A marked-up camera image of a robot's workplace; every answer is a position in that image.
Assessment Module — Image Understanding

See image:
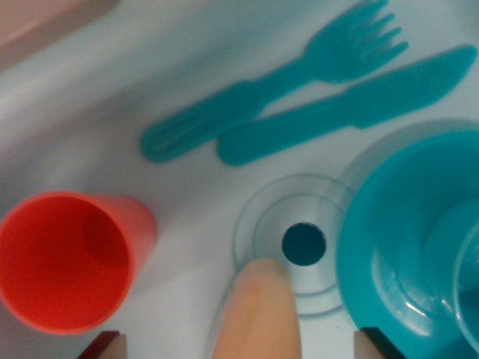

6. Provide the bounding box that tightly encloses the grey toy faucet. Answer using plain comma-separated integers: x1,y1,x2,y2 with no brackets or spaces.
0,0,117,57

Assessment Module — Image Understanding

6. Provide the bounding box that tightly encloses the light blue toy sink unit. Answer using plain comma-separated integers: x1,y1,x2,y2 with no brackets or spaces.
0,0,479,359

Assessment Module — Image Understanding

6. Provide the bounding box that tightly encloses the teal plastic plate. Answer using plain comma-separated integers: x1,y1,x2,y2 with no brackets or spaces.
335,130,479,359

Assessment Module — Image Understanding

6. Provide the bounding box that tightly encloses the red plastic tumbler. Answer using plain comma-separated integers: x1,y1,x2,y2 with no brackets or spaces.
0,191,157,337

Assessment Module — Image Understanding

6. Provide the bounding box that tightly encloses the teal plastic fork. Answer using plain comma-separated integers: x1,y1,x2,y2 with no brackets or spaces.
140,0,409,165

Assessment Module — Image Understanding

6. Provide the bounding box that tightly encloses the teal plastic knife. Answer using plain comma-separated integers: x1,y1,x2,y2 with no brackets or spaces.
216,43,478,168

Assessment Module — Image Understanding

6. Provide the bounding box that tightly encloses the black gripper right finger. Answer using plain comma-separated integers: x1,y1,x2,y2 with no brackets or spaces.
353,327,403,359

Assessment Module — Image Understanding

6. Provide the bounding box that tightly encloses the cream detergent bottle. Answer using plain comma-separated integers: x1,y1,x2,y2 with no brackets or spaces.
211,258,302,359

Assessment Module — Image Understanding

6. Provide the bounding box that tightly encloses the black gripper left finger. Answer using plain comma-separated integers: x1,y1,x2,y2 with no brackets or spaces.
76,330,128,359

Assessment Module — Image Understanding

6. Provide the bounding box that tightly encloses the teal plastic mug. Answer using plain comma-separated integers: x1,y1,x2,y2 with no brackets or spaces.
451,220,479,359

